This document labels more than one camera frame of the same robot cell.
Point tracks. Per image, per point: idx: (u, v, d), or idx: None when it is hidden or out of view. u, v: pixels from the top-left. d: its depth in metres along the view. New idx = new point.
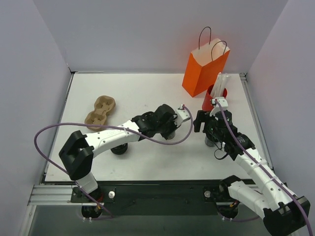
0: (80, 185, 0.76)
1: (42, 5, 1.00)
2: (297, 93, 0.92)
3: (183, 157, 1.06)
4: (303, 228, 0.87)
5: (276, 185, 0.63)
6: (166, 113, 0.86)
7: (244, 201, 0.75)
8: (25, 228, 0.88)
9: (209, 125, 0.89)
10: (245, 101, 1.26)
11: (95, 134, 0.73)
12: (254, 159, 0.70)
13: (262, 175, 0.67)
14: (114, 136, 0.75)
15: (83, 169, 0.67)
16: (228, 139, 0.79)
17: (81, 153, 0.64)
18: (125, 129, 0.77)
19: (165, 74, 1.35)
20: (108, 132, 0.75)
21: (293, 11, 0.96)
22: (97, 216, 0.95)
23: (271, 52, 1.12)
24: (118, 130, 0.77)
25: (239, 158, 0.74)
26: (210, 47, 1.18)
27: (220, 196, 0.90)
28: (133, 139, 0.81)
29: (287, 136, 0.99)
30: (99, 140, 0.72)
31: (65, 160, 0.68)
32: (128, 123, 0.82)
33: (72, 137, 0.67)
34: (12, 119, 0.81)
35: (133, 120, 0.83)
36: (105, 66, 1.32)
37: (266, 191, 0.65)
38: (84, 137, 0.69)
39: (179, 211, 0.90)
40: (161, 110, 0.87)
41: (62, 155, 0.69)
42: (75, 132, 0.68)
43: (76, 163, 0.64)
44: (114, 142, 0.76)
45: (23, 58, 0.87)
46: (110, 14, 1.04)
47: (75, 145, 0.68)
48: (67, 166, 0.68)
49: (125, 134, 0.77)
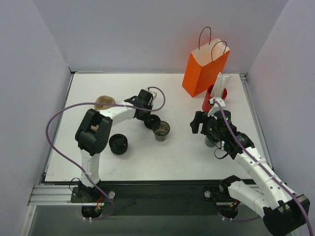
0: (89, 173, 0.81)
1: (42, 6, 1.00)
2: (296, 93, 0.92)
3: (183, 157, 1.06)
4: (304, 228, 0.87)
5: (276, 183, 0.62)
6: (149, 93, 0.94)
7: (245, 201, 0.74)
8: (25, 228, 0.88)
9: (208, 125, 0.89)
10: (245, 101, 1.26)
11: (105, 110, 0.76)
12: (254, 158, 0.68)
13: (261, 173, 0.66)
14: (120, 111, 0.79)
15: (104, 140, 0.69)
16: (227, 138, 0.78)
17: (103, 123, 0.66)
18: (125, 105, 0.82)
19: (165, 74, 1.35)
20: (114, 108, 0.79)
21: (293, 12, 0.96)
22: (97, 217, 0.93)
23: (271, 52, 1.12)
24: (120, 106, 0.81)
25: (238, 157, 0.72)
26: (210, 47, 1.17)
27: (220, 196, 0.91)
28: (129, 115, 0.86)
29: (286, 136, 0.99)
30: (110, 114, 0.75)
31: (84, 138, 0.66)
32: (124, 103, 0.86)
33: (88, 115, 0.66)
34: (12, 120, 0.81)
35: (126, 101, 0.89)
36: (106, 66, 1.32)
37: (266, 190, 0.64)
38: (99, 112, 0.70)
39: (179, 211, 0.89)
40: (144, 92, 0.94)
41: (79, 135, 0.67)
42: (88, 110, 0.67)
43: (100, 134, 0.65)
44: (119, 118, 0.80)
45: (23, 59, 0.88)
46: (111, 15, 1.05)
47: (91, 122, 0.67)
48: (87, 144, 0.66)
49: (126, 109, 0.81)
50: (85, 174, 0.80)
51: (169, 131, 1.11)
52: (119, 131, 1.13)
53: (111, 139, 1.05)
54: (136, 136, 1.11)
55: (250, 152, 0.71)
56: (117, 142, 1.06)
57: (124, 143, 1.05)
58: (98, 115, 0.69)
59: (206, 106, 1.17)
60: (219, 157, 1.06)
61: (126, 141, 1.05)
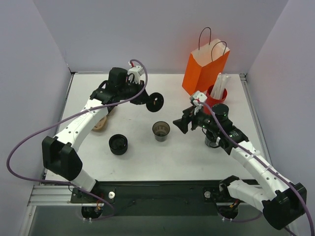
0: (79, 185, 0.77)
1: (42, 6, 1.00)
2: (297, 94, 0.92)
3: (183, 157, 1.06)
4: (304, 228, 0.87)
5: (272, 174, 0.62)
6: (120, 72, 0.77)
7: (244, 197, 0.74)
8: (25, 228, 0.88)
9: (203, 118, 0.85)
10: (245, 102, 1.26)
11: (65, 131, 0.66)
12: (248, 150, 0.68)
13: (256, 165, 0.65)
14: (84, 123, 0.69)
15: (75, 164, 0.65)
16: (222, 133, 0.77)
17: (63, 154, 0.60)
18: (89, 110, 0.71)
19: (165, 75, 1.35)
20: (75, 122, 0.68)
21: (293, 12, 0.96)
22: (97, 217, 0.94)
23: (271, 52, 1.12)
24: (83, 114, 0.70)
25: (234, 151, 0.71)
26: (210, 48, 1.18)
27: (220, 197, 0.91)
28: (102, 114, 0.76)
29: (286, 136, 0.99)
30: (72, 134, 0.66)
31: (53, 169, 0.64)
32: (89, 103, 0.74)
33: (46, 147, 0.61)
34: (12, 120, 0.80)
35: (92, 97, 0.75)
36: (105, 66, 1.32)
37: (263, 182, 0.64)
38: (56, 140, 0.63)
39: (179, 212, 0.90)
40: (113, 73, 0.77)
41: (48, 166, 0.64)
42: (44, 139, 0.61)
43: (65, 164, 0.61)
44: (86, 128, 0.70)
45: (23, 60, 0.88)
46: (111, 16, 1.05)
47: (52, 151, 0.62)
48: (59, 172, 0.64)
49: (91, 116, 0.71)
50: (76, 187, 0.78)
51: (169, 131, 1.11)
52: (119, 132, 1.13)
53: (111, 139, 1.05)
54: (136, 137, 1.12)
55: (245, 145, 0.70)
56: (117, 142, 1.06)
57: (124, 143, 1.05)
58: (57, 142, 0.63)
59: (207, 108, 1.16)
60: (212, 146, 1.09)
61: (126, 141, 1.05)
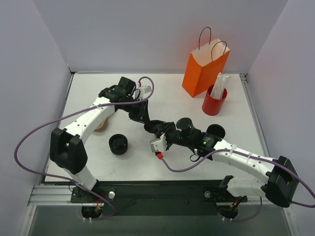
0: (81, 182, 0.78)
1: (42, 6, 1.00)
2: (297, 93, 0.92)
3: (183, 157, 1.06)
4: (304, 228, 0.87)
5: (255, 160, 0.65)
6: (130, 81, 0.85)
7: (245, 192, 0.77)
8: (25, 227, 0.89)
9: (174, 133, 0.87)
10: (245, 102, 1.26)
11: (74, 124, 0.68)
12: (226, 148, 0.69)
13: (239, 158, 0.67)
14: (92, 118, 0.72)
15: (81, 158, 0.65)
16: (197, 143, 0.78)
17: (72, 145, 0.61)
18: (98, 107, 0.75)
19: (165, 74, 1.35)
20: (84, 116, 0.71)
21: (293, 12, 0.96)
22: (97, 217, 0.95)
23: (272, 52, 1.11)
24: (92, 110, 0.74)
25: (215, 155, 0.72)
26: (210, 48, 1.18)
27: (220, 197, 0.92)
28: (109, 112, 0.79)
29: (286, 136, 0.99)
30: (80, 127, 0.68)
31: (60, 161, 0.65)
32: (98, 100, 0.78)
33: (54, 137, 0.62)
34: (11, 120, 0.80)
35: (101, 96, 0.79)
36: (106, 66, 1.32)
37: (252, 170, 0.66)
38: (65, 131, 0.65)
39: (179, 211, 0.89)
40: (125, 80, 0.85)
41: (54, 158, 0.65)
42: (53, 130, 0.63)
43: (72, 156, 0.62)
44: (94, 123, 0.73)
45: (23, 60, 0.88)
46: (110, 15, 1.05)
47: (60, 142, 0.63)
48: (64, 165, 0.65)
49: (100, 111, 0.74)
50: (78, 184, 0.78)
51: None
52: (119, 132, 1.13)
53: (112, 139, 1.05)
54: (136, 137, 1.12)
55: (220, 146, 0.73)
56: (117, 142, 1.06)
57: (124, 143, 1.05)
58: (65, 134, 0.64)
59: (208, 111, 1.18)
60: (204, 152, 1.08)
61: (126, 141, 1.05)
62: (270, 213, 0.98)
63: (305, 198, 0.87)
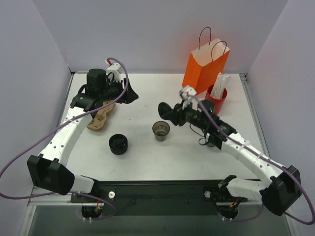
0: (78, 190, 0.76)
1: (42, 6, 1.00)
2: (297, 93, 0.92)
3: (183, 157, 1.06)
4: (305, 228, 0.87)
5: (265, 162, 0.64)
6: (98, 75, 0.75)
7: (243, 193, 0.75)
8: (25, 228, 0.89)
9: (191, 115, 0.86)
10: (245, 101, 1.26)
11: (49, 147, 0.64)
12: (238, 142, 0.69)
13: (248, 155, 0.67)
14: (68, 135, 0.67)
15: (67, 178, 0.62)
16: (211, 130, 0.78)
17: (52, 171, 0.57)
18: (72, 120, 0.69)
19: (165, 74, 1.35)
20: (59, 135, 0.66)
21: (293, 12, 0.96)
22: (97, 217, 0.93)
23: (272, 52, 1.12)
24: (66, 126, 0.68)
25: (225, 145, 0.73)
26: (210, 48, 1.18)
27: (220, 196, 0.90)
28: (86, 121, 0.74)
29: (286, 136, 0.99)
30: (57, 148, 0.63)
31: (46, 186, 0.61)
32: (70, 112, 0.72)
33: (32, 166, 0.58)
34: (11, 120, 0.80)
35: (73, 106, 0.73)
36: (106, 66, 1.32)
37: (257, 170, 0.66)
38: (42, 157, 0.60)
39: (179, 211, 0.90)
40: (91, 76, 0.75)
41: (37, 185, 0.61)
42: (28, 160, 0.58)
43: (56, 179, 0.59)
44: (72, 139, 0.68)
45: (23, 60, 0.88)
46: (111, 16, 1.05)
47: (40, 169, 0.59)
48: (50, 189, 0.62)
49: (75, 125, 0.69)
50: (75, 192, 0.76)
51: (169, 131, 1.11)
52: (119, 131, 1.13)
53: (111, 139, 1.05)
54: (136, 137, 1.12)
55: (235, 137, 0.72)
56: (116, 142, 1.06)
57: (124, 143, 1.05)
58: (44, 160, 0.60)
59: None
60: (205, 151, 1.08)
61: (126, 141, 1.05)
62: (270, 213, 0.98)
63: (305, 197, 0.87)
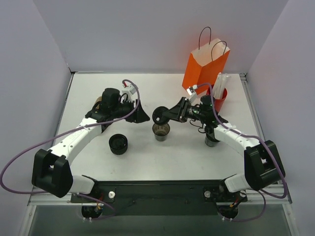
0: (77, 191, 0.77)
1: (42, 6, 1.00)
2: (297, 93, 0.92)
3: (183, 157, 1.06)
4: (305, 228, 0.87)
5: (244, 137, 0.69)
6: (114, 93, 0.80)
7: (239, 186, 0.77)
8: (25, 227, 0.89)
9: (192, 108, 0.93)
10: (245, 102, 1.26)
11: (59, 145, 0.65)
12: (226, 126, 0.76)
13: (232, 134, 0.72)
14: (78, 138, 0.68)
15: (67, 181, 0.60)
16: (208, 121, 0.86)
17: (57, 167, 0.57)
18: (85, 127, 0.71)
19: (165, 74, 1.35)
20: (70, 136, 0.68)
21: (293, 12, 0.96)
22: (97, 217, 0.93)
23: (272, 52, 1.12)
24: (78, 130, 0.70)
25: (216, 131, 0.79)
26: (210, 48, 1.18)
27: (220, 196, 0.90)
28: (96, 132, 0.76)
29: (286, 136, 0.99)
30: (66, 148, 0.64)
31: (44, 185, 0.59)
32: (84, 121, 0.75)
33: (38, 159, 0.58)
34: (11, 120, 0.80)
35: (87, 116, 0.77)
36: (106, 66, 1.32)
37: (239, 147, 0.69)
38: (50, 152, 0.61)
39: (179, 211, 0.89)
40: (107, 95, 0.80)
41: (36, 182, 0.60)
42: (37, 152, 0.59)
43: (57, 178, 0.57)
44: (81, 143, 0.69)
45: (22, 61, 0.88)
46: (111, 16, 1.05)
47: (45, 165, 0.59)
48: (48, 190, 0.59)
49: (87, 132, 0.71)
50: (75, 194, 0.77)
51: (169, 131, 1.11)
52: (119, 131, 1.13)
53: (111, 139, 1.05)
54: (136, 137, 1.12)
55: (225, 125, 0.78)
56: (117, 142, 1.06)
57: (124, 143, 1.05)
58: (51, 156, 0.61)
59: None
60: (205, 151, 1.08)
61: (126, 141, 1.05)
62: (270, 212, 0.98)
63: (304, 197, 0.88)
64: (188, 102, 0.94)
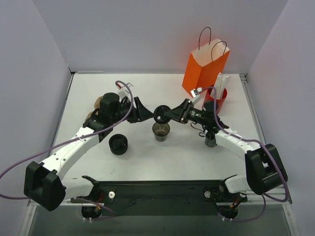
0: (76, 194, 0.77)
1: (42, 6, 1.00)
2: (297, 94, 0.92)
3: (183, 157, 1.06)
4: (305, 228, 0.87)
5: (245, 141, 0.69)
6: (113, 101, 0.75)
7: (239, 187, 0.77)
8: (25, 227, 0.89)
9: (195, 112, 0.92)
10: (245, 102, 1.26)
11: (52, 158, 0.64)
12: (226, 131, 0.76)
13: (233, 139, 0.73)
14: (72, 151, 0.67)
15: (58, 194, 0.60)
16: (210, 126, 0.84)
17: (47, 182, 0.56)
18: (80, 138, 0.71)
19: (165, 74, 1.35)
20: (64, 149, 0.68)
21: (293, 12, 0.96)
22: (97, 217, 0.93)
23: (272, 52, 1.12)
24: (74, 141, 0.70)
25: (217, 136, 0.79)
26: (210, 48, 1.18)
27: (220, 196, 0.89)
28: (93, 142, 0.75)
29: (286, 136, 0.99)
30: (58, 162, 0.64)
31: (35, 197, 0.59)
32: (80, 131, 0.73)
33: (28, 172, 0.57)
34: (11, 120, 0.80)
35: (85, 125, 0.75)
36: (105, 66, 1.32)
37: (240, 152, 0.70)
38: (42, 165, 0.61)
39: (179, 212, 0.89)
40: (105, 103, 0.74)
41: (27, 193, 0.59)
42: (28, 165, 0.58)
43: (47, 192, 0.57)
44: (75, 156, 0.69)
45: (22, 61, 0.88)
46: (111, 16, 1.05)
47: (36, 178, 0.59)
48: (39, 201, 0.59)
49: (82, 143, 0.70)
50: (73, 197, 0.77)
51: (169, 131, 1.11)
52: (119, 132, 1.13)
53: (112, 139, 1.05)
54: (136, 137, 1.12)
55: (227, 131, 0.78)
56: (117, 142, 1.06)
57: (124, 143, 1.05)
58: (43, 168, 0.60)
59: None
60: (204, 151, 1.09)
61: (126, 141, 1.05)
62: (270, 213, 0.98)
63: (304, 197, 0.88)
64: (192, 103, 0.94)
